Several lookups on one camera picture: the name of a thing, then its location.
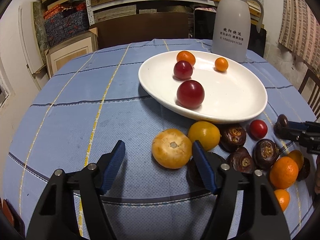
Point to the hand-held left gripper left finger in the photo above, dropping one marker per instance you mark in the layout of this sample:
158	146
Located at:
113	163

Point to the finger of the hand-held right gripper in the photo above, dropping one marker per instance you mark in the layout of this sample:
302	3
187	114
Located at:
297	125
292	136

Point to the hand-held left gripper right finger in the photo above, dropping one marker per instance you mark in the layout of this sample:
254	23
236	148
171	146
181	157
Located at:
203	166

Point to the small orange mandarin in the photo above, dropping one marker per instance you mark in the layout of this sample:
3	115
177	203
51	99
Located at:
282	199
221	64
297	156

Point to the yellow round fruit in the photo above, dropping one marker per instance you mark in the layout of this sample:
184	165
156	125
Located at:
205	133

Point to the red cherry tomato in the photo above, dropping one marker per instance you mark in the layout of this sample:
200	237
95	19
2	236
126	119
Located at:
258	129

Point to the large orange mandarin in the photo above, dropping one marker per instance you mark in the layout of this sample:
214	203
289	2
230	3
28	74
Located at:
283	173

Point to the pale orange persimmon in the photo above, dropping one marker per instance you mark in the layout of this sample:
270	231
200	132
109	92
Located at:
170	148

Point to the white oval plate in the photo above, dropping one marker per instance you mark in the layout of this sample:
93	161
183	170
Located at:
232	97

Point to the wooden chair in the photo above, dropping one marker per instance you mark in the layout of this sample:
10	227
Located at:
311	90

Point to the blue checked tablecloth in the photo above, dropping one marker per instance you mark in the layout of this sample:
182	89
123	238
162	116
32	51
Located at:
100	92

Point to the large dark red plum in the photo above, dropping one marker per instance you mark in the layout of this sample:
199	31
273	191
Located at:
190	94

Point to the small dark red plum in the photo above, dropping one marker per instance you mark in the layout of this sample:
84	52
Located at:
183	70

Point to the brick pattern curtain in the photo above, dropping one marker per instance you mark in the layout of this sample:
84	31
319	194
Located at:
300	22

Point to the reddish brown stool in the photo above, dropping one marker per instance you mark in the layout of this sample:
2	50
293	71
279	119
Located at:
8	215

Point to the white thermos jug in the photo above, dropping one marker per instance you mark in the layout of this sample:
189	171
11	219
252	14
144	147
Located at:
230	25

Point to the window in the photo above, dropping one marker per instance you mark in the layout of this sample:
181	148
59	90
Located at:
3	92

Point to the brown board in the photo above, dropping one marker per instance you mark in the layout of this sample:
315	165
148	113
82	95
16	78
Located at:
140	30

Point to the white leaning panel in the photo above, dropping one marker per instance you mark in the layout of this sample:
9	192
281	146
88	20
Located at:
28	45

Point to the stack of blue patterned boxes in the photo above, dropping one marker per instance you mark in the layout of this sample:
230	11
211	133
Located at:
65	25

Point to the green marble slab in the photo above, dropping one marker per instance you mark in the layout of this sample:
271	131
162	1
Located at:
40	25

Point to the white metal shelf rack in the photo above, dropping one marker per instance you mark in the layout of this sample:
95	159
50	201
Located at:
89	5

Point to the wooden picture frame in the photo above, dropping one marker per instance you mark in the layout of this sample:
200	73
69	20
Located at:
70	52

